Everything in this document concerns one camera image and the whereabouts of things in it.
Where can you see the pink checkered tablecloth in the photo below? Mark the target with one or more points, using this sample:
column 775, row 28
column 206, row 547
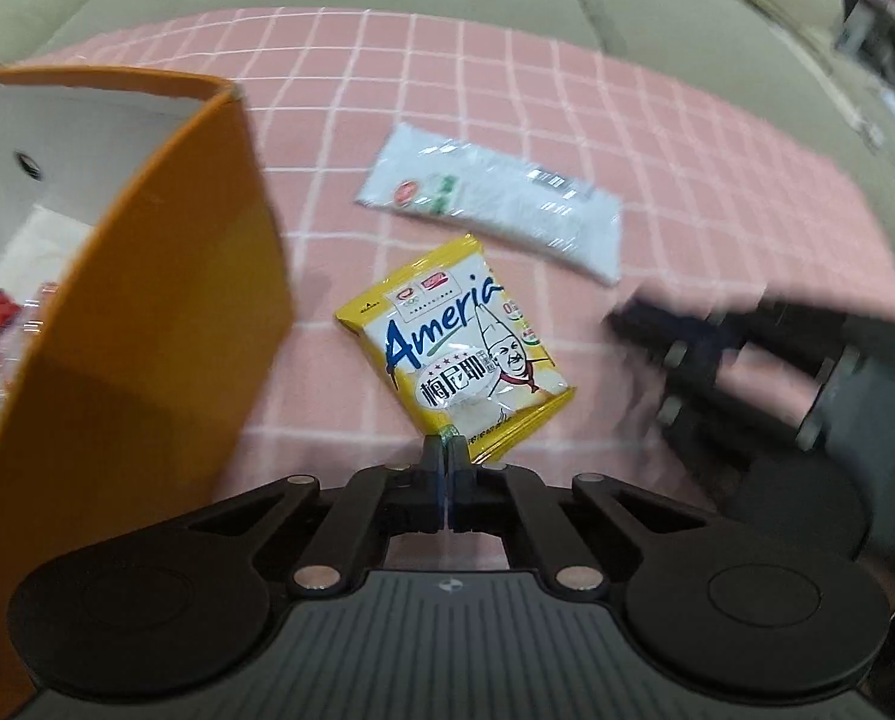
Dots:
column 585, row 179

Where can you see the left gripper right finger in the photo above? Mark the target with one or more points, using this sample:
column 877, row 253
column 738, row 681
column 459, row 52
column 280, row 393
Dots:
column 513, row 504

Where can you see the yellow America snack bag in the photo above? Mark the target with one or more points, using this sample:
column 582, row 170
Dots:
column 457, row 350

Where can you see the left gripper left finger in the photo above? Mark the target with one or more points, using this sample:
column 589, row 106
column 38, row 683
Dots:
column 356, row 523

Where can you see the clear pack white balls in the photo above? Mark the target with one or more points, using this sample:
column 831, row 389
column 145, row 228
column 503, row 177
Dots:
column 423, row 174

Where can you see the orange cardboard box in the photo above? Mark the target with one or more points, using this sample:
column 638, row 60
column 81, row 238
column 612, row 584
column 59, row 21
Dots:
column 157, row 340

